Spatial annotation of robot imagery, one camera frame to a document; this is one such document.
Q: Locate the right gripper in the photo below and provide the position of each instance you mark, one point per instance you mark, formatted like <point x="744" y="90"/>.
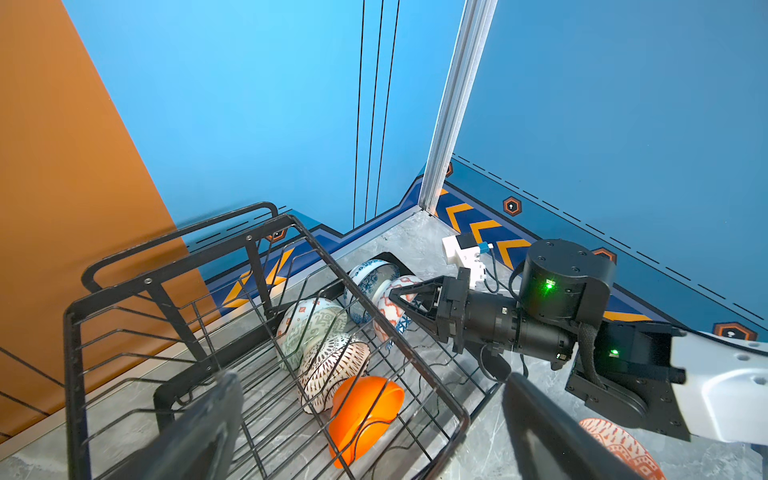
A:
<point x="564" y="293"/>

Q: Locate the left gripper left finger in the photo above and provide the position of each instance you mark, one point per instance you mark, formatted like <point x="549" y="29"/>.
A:
<point x="198" y="445"/>

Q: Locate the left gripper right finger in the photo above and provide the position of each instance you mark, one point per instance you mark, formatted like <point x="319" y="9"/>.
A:
<point x="548" y="443"/>

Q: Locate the blue floral bowl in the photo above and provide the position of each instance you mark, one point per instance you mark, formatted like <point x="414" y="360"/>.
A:
<point x="372" y="277"/>

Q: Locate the white lattice bowl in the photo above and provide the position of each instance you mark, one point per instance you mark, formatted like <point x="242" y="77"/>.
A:
<point x="326" y="364"/>

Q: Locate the orange bowl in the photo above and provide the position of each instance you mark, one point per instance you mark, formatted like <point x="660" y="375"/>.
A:
<point x="363" y="409"/>

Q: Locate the green patterned bowl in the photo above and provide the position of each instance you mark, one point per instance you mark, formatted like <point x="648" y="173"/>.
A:
<point x="305" y="323"/>

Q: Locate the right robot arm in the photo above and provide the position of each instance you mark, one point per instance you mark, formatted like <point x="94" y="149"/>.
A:
<point x="656" y="376"/>

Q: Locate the red patterned bowl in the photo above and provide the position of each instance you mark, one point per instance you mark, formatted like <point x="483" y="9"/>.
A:
<point x="624" y="446"/>

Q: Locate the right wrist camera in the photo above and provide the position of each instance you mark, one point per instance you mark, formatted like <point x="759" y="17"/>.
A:
<point x="465" y="251"/>

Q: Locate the black wire dish rack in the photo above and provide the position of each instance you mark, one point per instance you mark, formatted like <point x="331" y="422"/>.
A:
<point x="162" y="319"/>

